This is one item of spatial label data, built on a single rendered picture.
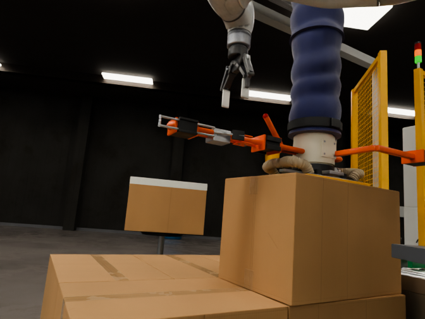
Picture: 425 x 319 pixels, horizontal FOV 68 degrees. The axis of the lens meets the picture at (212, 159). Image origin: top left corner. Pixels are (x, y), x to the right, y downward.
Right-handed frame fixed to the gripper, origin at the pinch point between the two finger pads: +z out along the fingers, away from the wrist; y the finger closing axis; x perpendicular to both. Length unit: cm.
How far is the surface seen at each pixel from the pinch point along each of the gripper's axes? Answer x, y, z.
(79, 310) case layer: 45, -11, 67
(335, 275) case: -32, -20, 59
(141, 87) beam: -124, 672, -255
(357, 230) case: -44, -19, 43
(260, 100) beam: -411, 562, -257
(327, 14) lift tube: -37, -8, -44
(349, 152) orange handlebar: -44.7, -14.2, 14.3
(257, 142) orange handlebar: -9.9, -1.8, 14.5
